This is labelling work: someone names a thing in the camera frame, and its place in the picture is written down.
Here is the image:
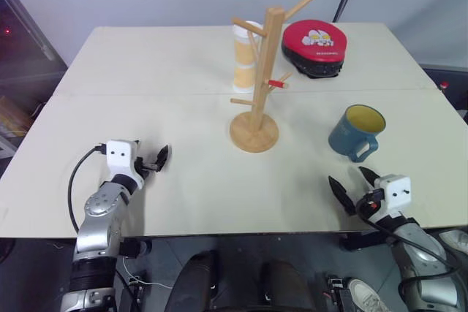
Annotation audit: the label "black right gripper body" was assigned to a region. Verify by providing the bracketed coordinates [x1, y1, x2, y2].
[355, 189, 385, 220]

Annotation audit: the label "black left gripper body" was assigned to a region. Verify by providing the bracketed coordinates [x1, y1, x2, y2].
[135, 156, 159, 178]

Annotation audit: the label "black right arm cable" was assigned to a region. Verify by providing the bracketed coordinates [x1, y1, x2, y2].
[355, 197, 462, 293]

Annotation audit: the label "wooden mug tree stand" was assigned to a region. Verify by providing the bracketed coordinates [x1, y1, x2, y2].
[229, 0, 320, 153]

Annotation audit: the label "thin white cable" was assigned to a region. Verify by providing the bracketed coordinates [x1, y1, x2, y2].
[121, 256, 173, 290]

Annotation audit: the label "blue mug yellow inside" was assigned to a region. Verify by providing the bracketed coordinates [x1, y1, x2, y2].
[328, 104, 387, 164]

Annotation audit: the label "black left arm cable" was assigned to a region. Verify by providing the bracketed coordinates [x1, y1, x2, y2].
[68, 145, 107, 235]

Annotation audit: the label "red black boxing pad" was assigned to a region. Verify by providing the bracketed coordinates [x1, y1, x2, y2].
[280, 19, 349, 80]

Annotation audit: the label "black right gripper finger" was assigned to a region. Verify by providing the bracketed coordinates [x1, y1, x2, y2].
[358, 166, 379, 192]
[328, 175, 356, 216]

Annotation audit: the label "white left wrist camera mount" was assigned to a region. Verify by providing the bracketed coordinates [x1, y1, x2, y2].
[105, 139, 144, 191]

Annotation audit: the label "dark glass panel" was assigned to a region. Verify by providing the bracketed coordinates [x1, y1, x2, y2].
[0, 0, 69, 156]

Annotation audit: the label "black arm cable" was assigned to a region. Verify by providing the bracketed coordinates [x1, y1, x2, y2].
[355, 197, 462, 293]
[68, 145, 107, 235]

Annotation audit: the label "dark rounded shape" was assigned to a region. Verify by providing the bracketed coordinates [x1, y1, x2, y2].
[258, 259, 316, 312]
[163, 249, 221, 312]

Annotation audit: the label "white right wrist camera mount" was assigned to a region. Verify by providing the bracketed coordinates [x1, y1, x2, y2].
[372, 174, 412, 218]

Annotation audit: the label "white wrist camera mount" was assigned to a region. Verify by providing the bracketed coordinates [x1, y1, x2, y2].
[372, 174, 412, 218]
[105, 139, 144, 191]

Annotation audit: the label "stacked paper cups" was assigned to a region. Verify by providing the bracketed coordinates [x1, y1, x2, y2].
[232, 20, 265, 94]

